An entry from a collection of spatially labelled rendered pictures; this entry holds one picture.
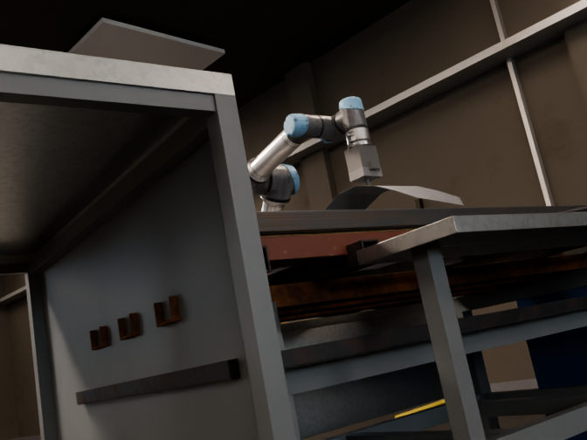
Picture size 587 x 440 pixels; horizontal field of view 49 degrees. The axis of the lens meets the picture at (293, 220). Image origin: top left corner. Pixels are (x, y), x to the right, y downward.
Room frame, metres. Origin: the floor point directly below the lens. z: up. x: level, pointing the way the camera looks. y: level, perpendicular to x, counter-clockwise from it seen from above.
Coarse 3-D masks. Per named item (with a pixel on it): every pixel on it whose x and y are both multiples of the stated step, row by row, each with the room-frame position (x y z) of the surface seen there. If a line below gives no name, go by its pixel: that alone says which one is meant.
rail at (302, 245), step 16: (272, 240) 1.25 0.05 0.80; (288, 240) 1.27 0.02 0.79; (304, 240) 1.30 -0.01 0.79; (320, 240) 1.32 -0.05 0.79; (336, 240) 1.35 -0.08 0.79; (352, 240) 1.38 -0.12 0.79; (384, 240) 1.44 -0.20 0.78; (272, 256) 1.25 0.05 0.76; (288, 256) 1.27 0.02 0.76; (304, 256) 1.29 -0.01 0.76; (320, 256) 1.32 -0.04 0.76; (336, 256) 1.36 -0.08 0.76
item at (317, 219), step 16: (464, 208) 1.63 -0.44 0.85; (480, 208) 1.67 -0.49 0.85; (496, 208) 1.71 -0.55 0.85; (512, 208) 1.76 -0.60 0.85; (528, 208) 1.80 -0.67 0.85; (544, 208) 1.85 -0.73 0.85; (560, 208) 1.90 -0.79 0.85; (576, 208) 1.96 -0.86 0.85; (272, 224) 1.25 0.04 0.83; (288, 224) 1.28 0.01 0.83; (304, 224) 1.30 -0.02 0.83; (320, 224) 1.33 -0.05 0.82; (336, 224) 1.36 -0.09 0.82; (352, 224) 1.39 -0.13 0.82; (368, 224) 1.41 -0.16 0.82; (384, 224) 1.45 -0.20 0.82; (400, 224) 1.48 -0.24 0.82; (416, 224) 1.51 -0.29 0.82; (272, 272) 2.02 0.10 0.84; (352, 272) 2.27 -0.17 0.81
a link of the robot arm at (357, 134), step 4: (356, 128) 1.91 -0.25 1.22; (360, 128) 1.91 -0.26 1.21; (364, 128) 1.92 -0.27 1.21; (348, 132) 1.92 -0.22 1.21; (352, 132) 1.91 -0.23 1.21; (356, 132) 1.91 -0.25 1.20; (360, 132) 1.91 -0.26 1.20; (364, 132) 1.91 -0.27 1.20; (368, 132) 1.93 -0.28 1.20; (352, 136) 1.91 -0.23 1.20; (356, 136) 1.91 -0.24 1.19; (360, 136) 1.91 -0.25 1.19; (364, 136) 1.91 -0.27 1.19; (368, 136) 1.92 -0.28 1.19; (352, 140) 1.91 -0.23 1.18; (356, 140) 1.91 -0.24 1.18; (360, 140) 1.91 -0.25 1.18; (364, 140) 1.92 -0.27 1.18; (368, 140) 1.93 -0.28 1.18; (348, 144) 1.94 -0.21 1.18
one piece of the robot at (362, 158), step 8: (352, 144) 1.91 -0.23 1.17; (360, 144) 1.90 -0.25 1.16; (368, 144) 1.92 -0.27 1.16; (344, 152) 1.94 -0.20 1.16; (352, 152) 1.92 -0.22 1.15; (360, 152) 1.90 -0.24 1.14; (368, 152) 1.92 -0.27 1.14; (376, 152) 1.95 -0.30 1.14; (352, 160) 1.92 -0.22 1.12; (360, 160) 1.90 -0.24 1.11; (368, 160) 1.92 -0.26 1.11; (376, 160) 1.94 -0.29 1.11; (352, 168) 1.93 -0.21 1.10; (360, 168) 1.90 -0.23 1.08; (368, 168) 1.91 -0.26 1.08; (376, 168) 1.92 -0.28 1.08; (352, 176) 1.93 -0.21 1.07; (360, 176) 1.91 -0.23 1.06; (368, 176) 1.92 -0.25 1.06; (376, 176) 1.94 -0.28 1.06; (368, 184) 1.94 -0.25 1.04
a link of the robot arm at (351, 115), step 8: (352, 96) 1.92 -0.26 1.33; (344, 104) 1.91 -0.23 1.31; (352, 104) 1.91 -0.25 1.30; (360, 104) 1.92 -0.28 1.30; (344, 112) 1.92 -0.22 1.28; (352, 112) 1.91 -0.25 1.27; (360, 112) 1.91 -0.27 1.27; (336, 120) 1.96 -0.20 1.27; (344, 120) 1.92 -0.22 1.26; (352, 120) 1.91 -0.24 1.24; (360, 120) 1.91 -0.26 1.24; (344, 128) 1.93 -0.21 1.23; (352, 128) 1.91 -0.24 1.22
